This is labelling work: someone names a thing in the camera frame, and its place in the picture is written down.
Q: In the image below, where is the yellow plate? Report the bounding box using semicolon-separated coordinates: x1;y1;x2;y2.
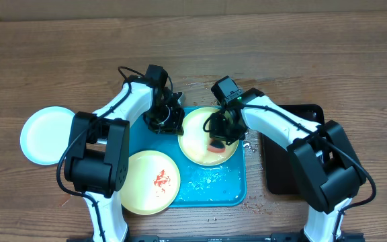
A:
178;107;239;166
119;151;181;215

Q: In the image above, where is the teal plastic tray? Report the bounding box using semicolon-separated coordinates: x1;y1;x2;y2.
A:
129;108;247;207

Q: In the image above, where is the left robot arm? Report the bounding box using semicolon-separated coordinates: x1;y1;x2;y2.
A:
56;65;185;241

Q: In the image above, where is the black plastic tray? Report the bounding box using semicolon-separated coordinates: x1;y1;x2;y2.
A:
261;104;325;195

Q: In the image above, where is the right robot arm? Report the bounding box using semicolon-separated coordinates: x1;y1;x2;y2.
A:
203;77;370;241

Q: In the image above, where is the light blue plate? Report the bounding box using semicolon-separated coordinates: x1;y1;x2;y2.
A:
19;106;75;165

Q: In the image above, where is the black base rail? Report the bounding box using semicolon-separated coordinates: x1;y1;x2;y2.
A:
67;232;366;242

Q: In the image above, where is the orange sponge with green pad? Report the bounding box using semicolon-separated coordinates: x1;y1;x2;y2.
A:
207;139;226;153

